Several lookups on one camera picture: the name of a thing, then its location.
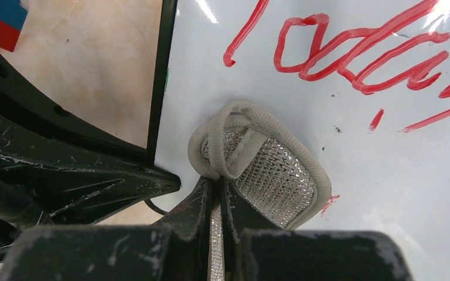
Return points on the red and blue toy brick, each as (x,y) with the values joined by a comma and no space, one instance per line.
(12,19)

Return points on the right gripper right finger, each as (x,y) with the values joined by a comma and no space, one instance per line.
(256,249)

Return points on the small whiteboard with black frame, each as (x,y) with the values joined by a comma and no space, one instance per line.
(365,85)

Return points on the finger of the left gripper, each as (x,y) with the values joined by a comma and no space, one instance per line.
(77,172)

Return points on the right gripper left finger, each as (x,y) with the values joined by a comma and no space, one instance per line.
(176,247)

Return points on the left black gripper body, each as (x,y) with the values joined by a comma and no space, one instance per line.
(18,208)

